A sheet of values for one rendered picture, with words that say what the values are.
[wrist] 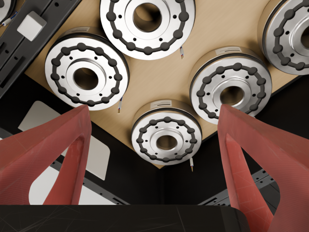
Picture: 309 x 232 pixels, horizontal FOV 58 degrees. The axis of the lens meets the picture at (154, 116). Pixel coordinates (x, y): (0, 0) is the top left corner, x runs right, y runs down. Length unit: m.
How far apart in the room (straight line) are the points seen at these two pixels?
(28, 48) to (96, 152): 0.18
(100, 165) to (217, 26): 0.23
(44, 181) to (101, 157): 0.39
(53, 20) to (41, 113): 0.16
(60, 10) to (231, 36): 0.21
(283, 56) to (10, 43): 0.29
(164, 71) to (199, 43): 0.06
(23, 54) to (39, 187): 0.55
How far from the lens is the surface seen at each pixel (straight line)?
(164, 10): 0.31
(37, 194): 0.82
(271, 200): 0.60
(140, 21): 0.34
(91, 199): 0.79
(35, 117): 0.37
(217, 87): 0.35
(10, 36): 0.28
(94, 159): 0.39
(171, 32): 0.32
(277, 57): 0.36
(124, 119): 0.42
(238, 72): 0.35
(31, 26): 0.25
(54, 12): 0.26
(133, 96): 0.40
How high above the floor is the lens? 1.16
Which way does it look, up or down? 53 degrees down
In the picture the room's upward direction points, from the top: 179 degrees counter-clockwise
